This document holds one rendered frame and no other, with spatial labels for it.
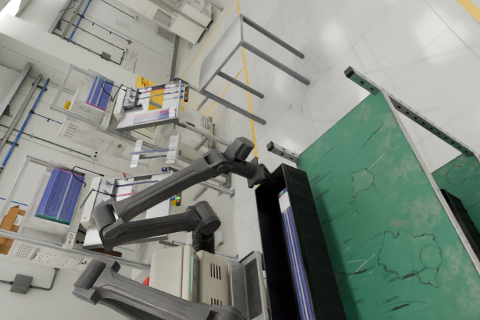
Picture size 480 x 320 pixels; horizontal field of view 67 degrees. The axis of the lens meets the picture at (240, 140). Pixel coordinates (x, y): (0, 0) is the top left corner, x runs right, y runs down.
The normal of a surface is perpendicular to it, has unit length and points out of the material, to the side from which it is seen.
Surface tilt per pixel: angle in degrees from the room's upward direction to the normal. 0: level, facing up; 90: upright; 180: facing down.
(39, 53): 90
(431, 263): 0
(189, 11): 90
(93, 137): 90
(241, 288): 90
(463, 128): 0
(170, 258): 42
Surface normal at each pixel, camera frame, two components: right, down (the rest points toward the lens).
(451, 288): -0.81, -0.37
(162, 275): -0.22, -0.69
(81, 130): 0.06, 0.71
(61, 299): 0.58, -0.60
